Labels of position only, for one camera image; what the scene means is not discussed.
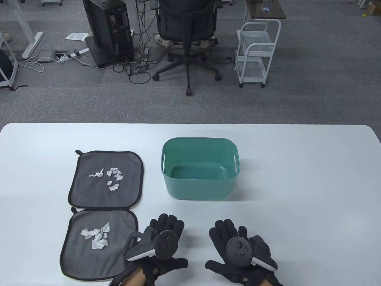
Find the person's right hand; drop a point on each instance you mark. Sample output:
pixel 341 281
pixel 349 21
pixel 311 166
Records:
pixel 226 232

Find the person's left hand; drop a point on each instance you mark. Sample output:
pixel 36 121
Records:
pixel 169 223

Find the black and white hand controller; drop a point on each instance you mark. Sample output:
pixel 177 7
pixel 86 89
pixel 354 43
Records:
pixel 238 250
pixel 166 244

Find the pile of white paper scraps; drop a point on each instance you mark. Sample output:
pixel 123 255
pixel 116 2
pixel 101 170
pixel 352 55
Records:
pixel 96 244
pixel 113 187

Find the grey hand towel black trim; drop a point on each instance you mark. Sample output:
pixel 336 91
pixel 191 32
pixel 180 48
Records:
pixel 80 262
pixel 89 193

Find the green plastic basket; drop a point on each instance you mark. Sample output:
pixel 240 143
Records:
pixel 199 187

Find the white striped sneaker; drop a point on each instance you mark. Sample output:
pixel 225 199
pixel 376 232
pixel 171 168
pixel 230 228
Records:
pixel 163 40
pixel 209 42

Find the white power strip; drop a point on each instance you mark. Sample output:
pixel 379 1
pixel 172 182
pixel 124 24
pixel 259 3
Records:
pixel 64 58

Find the black office chair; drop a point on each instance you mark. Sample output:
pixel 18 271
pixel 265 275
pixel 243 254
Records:
pixel 186 21

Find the black computer tower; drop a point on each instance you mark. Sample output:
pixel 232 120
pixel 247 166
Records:
pixel 101 29

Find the grey flat floor box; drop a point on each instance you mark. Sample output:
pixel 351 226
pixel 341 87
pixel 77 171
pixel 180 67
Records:
pixel 46 55

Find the white paper sheet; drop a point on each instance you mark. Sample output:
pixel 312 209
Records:
pixel 76 36

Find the white desk leg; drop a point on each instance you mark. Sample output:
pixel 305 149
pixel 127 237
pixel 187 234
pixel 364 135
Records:
pixel 32 44

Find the dark brown side table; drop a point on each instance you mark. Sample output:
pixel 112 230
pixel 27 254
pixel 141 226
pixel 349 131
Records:
pixel 273 12

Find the black bag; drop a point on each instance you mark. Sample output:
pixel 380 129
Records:
pixel 4 65

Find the clear plastic water bottle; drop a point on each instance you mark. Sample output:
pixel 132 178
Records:
pixel 266 6

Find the beige shoe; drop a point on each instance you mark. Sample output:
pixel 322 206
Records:
pixel 6 37

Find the cardboard box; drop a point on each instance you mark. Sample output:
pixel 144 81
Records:
pixel 375 9

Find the white frame cart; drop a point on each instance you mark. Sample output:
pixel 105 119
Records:
pixel 4 84

